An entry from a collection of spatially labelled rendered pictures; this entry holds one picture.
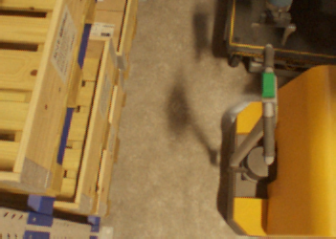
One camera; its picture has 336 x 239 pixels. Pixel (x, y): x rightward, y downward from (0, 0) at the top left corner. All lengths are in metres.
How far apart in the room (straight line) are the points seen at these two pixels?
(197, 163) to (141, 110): 0.57
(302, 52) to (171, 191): 1.29
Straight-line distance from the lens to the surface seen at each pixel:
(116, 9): 2.39
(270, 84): 1.08
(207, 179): 2.41
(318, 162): 1.68
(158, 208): 2.37
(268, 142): 1.12
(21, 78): 1.27
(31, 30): 1.36
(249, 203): 2.07
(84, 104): 1.78
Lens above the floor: 2.36
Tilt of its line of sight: 69 degrees down
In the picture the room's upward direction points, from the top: 1 degrees counter-clockwise
